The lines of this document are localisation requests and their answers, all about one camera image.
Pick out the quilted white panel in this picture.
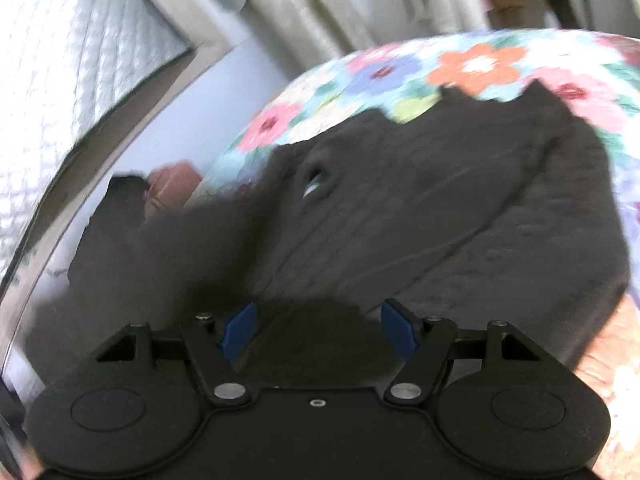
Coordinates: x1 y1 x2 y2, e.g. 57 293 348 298
0 0 193 281

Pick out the floral printed blanket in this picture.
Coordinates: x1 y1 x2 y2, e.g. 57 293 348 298
186 29 640 321

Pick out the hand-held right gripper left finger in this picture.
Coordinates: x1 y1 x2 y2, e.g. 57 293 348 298
95 302 259 406

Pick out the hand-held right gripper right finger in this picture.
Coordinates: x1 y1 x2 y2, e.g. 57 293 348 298
381 298 544 406

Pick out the beige curtain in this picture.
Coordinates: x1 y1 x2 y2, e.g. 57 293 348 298
245 0 493 68

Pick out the black knit garment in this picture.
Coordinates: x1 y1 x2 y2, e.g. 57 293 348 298
30 82 632 386

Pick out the reddish brown box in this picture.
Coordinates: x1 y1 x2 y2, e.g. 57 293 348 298
142 160 203 223

